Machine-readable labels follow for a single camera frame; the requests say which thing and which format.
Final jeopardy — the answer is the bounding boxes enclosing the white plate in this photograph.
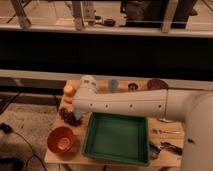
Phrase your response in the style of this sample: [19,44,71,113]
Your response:
[157,118,175,123]

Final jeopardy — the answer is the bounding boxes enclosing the bunch of dark grapes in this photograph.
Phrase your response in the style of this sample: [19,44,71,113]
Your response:
[59,108,81,126]

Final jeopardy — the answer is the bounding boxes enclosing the blue cup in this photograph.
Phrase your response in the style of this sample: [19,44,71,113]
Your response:
[108,80,118,93]

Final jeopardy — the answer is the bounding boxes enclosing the blue grey eraser sponge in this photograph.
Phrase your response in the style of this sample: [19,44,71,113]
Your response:
[74,110,83,120]

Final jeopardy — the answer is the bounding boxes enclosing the yellow orange fruit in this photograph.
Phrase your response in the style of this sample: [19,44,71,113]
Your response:
[63,85,75,96]

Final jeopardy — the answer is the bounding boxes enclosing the green plastic tray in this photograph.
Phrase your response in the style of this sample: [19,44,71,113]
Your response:
[82,113,150,167]

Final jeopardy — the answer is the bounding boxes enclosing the black scissors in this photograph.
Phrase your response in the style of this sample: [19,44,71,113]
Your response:
[149,142,161,160]

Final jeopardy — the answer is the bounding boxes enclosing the purple bowl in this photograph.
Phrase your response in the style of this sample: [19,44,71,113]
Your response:
[147,79,169,90]

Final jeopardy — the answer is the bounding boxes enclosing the small metal fork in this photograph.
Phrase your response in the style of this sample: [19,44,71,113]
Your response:
[152,129,180,134]

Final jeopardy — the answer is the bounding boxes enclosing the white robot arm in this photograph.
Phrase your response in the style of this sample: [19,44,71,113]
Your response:
[72,75,213,171]

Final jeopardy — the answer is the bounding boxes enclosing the orange carrot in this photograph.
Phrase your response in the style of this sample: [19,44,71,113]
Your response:
[64,97,72,104]

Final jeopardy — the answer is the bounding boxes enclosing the black floor cable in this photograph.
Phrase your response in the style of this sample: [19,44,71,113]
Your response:
[0,122,48,171]

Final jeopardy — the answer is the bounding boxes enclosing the wooden table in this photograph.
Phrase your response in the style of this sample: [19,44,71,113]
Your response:
[45,80,183,167]

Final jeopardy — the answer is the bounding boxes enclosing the red bowl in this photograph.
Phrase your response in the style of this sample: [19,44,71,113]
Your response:
[47,126,74,155]

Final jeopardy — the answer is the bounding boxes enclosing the black handled tool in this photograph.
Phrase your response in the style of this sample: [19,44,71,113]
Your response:
[161,142,182,155]

